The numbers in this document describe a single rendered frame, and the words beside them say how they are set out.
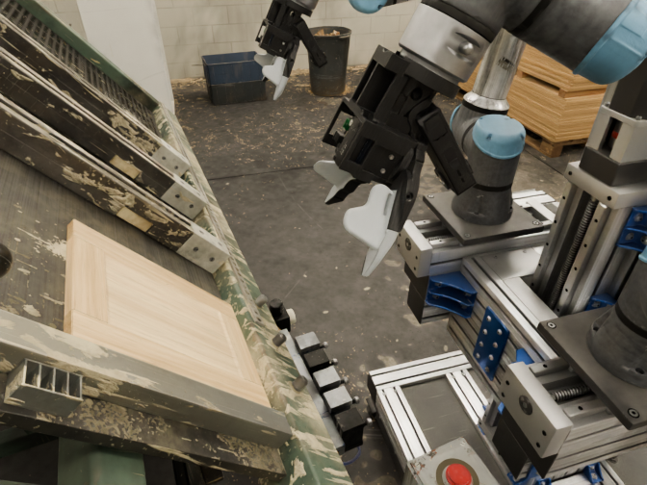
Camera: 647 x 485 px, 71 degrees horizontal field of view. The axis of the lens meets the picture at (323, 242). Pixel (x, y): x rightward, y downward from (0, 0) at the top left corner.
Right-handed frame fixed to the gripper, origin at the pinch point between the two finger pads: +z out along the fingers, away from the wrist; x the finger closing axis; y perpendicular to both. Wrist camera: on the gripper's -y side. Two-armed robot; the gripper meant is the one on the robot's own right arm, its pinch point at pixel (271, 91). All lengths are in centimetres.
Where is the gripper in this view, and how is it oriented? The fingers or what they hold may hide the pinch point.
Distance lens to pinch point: 114.8
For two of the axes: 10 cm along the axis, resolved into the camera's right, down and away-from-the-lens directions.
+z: -4.5, 7.9, 4.2
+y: -8.5, -2.3, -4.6
